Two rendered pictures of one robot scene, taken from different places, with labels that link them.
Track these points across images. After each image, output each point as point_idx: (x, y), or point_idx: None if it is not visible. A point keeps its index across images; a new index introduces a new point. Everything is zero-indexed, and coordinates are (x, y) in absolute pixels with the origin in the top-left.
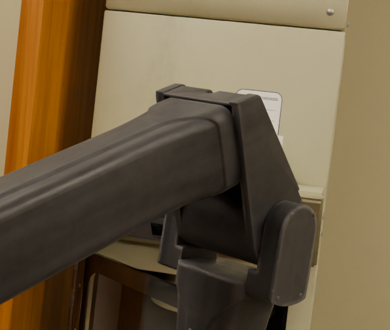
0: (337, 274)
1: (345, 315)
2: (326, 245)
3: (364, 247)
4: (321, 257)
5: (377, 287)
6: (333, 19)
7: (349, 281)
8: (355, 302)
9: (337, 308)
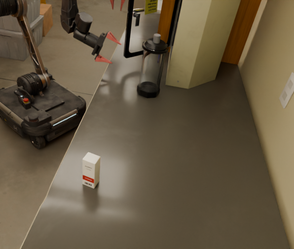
0: (293, 22)
1: (286, 42)
2: None
3: None
4: None
5: None
6: None
7: None
8: (290, 37)
9: (286, 38)
